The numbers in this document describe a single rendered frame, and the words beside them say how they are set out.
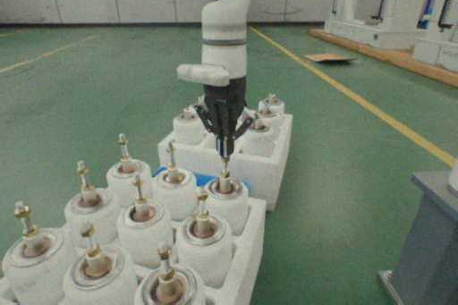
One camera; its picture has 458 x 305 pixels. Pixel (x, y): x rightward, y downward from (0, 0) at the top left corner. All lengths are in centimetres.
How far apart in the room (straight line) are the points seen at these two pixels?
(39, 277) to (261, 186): 58
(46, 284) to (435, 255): 66
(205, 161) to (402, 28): 313
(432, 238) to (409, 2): 321
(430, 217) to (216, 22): 52
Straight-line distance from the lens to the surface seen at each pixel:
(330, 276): 80
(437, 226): 65
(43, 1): 738
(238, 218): 60
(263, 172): 84
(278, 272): 78
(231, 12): 45
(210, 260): 50
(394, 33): 367
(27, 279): 55
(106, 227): 61
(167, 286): 42
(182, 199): 62
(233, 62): 45
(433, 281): 70
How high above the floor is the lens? 61
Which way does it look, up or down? 26 degrees down
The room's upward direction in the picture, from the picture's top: straight up
